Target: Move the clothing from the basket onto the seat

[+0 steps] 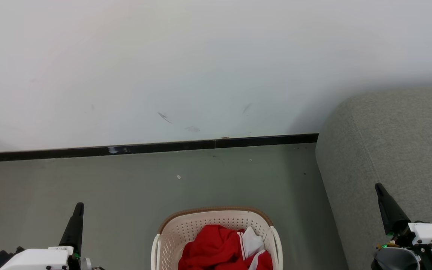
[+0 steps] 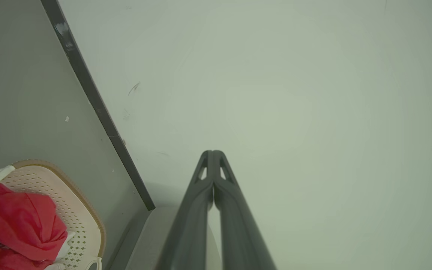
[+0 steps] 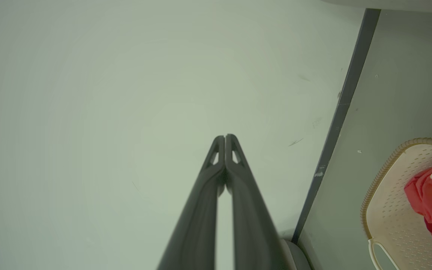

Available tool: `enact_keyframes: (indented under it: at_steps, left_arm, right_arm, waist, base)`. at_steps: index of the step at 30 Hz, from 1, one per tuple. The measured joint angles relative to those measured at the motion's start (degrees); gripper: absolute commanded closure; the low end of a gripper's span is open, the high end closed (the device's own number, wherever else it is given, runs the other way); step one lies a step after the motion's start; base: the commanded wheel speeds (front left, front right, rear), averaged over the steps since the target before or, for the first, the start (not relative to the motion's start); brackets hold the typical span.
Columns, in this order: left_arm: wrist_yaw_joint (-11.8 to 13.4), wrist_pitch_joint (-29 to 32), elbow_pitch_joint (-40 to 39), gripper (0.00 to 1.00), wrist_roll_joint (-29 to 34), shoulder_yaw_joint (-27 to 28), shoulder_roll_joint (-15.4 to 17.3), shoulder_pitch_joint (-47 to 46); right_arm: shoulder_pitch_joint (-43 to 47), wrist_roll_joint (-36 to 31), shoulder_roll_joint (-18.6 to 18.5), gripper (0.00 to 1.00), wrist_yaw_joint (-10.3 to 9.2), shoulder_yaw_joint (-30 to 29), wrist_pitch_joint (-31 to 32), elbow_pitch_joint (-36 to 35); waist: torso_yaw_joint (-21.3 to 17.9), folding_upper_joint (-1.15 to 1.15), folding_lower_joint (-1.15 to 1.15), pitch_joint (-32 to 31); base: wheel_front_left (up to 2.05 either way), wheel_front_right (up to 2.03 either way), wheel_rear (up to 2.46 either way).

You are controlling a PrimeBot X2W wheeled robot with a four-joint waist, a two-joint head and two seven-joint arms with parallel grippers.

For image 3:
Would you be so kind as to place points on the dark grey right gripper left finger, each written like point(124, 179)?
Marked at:
point(197, 225)

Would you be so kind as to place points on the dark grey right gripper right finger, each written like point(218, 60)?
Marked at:
point(253, 232)

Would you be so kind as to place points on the red jersey with white trim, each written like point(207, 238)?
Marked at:
point(429, 202)

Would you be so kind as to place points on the cream plastic laundry basket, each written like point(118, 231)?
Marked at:
point(392, 210)

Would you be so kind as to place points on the black baseboard strip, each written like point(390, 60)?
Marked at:
point(346, 93)

